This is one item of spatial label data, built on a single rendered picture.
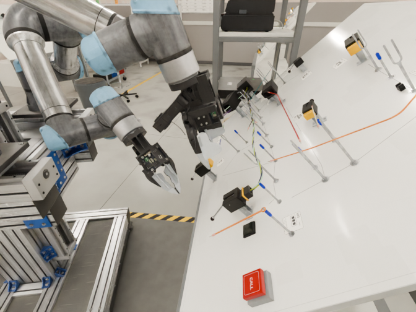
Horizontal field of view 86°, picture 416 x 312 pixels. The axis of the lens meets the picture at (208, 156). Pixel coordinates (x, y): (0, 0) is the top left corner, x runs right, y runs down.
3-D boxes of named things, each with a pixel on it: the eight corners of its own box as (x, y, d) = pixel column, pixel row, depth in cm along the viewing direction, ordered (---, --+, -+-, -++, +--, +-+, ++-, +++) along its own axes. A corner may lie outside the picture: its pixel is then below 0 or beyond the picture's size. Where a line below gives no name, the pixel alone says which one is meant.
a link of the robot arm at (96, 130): (82, 125, 73) (80, 109, 64) (116, 117, 79) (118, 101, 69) (91, 147, 72) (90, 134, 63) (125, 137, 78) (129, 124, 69)
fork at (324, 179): (330, 180, 53) (295, 141, 48) (323, 184, 54) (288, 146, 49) (327, 175, 55) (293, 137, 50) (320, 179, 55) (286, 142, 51)
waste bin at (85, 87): (85, 124, 364) (73, 85, 330) (85, 114, 398) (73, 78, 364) (115, 119, 381) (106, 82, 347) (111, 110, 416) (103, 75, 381)
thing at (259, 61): (246, 118, 383) (257, 2, 293) (250, 96, 480) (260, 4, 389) (290, 122, 370) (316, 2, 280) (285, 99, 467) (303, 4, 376)
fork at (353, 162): (359, 163, 50) (326, 120, 45) (351, 167, 51) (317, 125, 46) (356, 158, 52) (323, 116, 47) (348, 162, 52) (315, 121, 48)
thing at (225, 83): (215, 99, 151) (215, 89, 148) (218, 84, 181) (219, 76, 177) (264, 101, 148) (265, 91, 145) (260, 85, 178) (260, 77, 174)
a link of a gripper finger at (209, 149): (225, 169, 50) (214, 129, 48) (201, 174, 52) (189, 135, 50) (228, 164, 53) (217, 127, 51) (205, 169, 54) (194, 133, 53)
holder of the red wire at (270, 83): (286, 89, 108) (272, 72, 104) (285, 103, 98) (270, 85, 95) (277, 95, 111) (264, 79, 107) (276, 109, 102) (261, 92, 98)
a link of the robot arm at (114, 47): (114, 70, 52) (156, 52, 50) (96, 83, 43) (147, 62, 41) (94, 34, 48) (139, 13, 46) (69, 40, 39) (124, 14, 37)
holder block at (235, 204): (232, 202, 68) (223, 195, 67) (246, 194, 66) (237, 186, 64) (231, 213, 65) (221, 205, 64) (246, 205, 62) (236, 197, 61)
